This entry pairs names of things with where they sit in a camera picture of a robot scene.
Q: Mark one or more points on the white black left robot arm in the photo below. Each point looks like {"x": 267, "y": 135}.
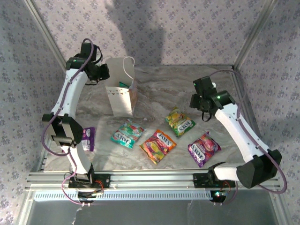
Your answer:
{"x": 68, "y": 93}

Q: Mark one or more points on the grey metal lower shelf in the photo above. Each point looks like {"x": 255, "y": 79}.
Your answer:
{"x": 152, "y": 213}

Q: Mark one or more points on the orange Fox's candy bag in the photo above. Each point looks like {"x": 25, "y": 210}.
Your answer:
{"x": 157, "y": 146}

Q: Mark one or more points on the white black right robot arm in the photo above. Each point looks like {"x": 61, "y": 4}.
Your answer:
{"x": 243, "y": 136}

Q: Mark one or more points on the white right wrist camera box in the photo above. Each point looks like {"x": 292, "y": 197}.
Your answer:
{"x": 213, "y": 84}

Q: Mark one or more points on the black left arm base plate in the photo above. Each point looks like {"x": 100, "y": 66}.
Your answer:
{"x": 105, "y": 181}

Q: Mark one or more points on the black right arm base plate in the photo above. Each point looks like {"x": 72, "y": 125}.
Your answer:
{"x": 199, "y": 180}

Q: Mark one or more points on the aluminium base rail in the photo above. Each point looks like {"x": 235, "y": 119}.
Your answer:
{"x": 152, "y": 179}

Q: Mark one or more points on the purple and silver candy bag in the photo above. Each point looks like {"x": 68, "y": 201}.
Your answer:
{"x": 89, "y": 140}

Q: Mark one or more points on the aluminium frame post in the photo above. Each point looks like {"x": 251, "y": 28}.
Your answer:
{"x": 254, "y": 32}
{"x": 48, "y": 35}

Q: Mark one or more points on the white paper bag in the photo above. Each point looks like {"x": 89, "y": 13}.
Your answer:
{"x": 119, "y": 103}

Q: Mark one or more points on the purple Fox's candy bag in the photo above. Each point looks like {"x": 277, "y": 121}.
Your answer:
{"x": 204, "y": 148}

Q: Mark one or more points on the green yellow Fox's candy bag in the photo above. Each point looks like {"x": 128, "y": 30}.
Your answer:
{"x": 179, "y": 122}

